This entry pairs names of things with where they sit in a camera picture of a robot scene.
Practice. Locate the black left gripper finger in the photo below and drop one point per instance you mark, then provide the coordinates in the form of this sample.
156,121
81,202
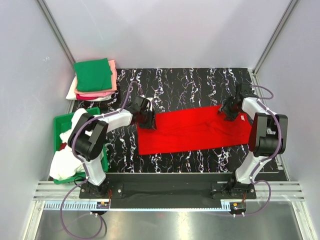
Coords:
145,125
152,120

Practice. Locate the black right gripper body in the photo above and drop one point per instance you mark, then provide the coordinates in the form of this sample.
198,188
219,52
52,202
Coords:
232,108

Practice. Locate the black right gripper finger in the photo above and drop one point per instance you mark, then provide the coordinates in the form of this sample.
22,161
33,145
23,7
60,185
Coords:
227,107
231,116

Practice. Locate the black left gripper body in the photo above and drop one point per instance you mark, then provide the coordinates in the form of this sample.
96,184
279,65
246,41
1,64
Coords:
144,115

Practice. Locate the red t-shirt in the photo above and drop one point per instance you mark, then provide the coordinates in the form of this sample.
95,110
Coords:
192,129

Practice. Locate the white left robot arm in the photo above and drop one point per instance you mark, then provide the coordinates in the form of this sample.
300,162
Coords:
87,139

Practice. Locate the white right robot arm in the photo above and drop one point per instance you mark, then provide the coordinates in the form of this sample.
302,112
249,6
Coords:
267,138

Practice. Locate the folded magenta t-shirt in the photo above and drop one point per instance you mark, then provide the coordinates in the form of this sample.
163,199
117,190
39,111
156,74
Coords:
91,98

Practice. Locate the folded salmon pink t-shirt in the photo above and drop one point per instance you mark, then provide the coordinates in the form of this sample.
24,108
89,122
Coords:
113,77

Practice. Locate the folded green t-shirt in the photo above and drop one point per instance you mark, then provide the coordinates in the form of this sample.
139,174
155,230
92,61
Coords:
93,74

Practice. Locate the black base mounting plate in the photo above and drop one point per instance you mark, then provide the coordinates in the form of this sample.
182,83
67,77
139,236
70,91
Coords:
168,191

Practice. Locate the folded white t-shirt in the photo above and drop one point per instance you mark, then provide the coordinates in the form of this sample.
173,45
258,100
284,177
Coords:
71,95

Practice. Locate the green plastic bin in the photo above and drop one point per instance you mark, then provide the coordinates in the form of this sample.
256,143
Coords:
65,168

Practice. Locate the dark red garment in bin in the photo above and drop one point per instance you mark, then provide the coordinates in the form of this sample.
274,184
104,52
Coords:
62,146

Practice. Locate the crumpled white t-shirt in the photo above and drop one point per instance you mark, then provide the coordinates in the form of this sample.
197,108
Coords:
94,167

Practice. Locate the aluminium frame rail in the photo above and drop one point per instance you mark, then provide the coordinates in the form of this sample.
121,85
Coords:
67,197

